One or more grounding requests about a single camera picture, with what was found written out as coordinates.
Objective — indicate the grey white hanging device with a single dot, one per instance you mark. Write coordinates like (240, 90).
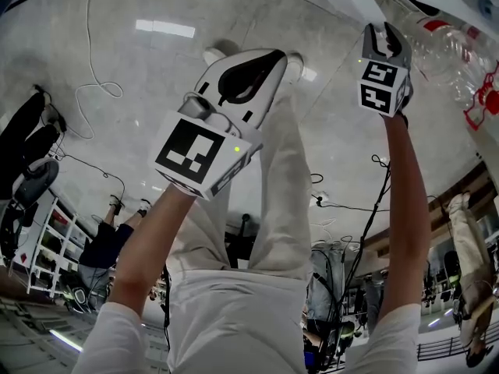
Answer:
(37, 181)

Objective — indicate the person's white shoe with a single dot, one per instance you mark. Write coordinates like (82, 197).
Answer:
(220, 51)
(294, 66)

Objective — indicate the pile of clear plastic bottles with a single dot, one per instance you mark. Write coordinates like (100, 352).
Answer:
(440, 61)

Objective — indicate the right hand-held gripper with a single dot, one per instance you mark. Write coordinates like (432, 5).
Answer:
(380, 88)

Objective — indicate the person's left forearm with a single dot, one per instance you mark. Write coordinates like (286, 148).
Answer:
(148, 248)

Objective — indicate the black stand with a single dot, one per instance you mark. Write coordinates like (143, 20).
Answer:
(243, 240)

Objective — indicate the person's beige trousers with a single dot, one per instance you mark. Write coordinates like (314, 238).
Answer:
(284, 189)

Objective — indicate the person's left white shoe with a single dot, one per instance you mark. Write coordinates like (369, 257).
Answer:
(220, 51)

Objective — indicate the white storage rack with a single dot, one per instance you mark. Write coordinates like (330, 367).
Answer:
(43, 240)

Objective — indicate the person's white shirt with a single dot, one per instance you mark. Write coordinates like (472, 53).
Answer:
(234, 318)

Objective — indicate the person's right white shoe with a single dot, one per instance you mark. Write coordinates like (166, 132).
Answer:
(294, 66)

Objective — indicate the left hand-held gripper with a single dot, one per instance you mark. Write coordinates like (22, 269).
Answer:
(187, 150)

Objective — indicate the person's right forearm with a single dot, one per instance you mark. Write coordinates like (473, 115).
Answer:
(401, 209)

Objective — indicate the black metal railing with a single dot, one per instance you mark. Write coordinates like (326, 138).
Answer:
(448, 347)

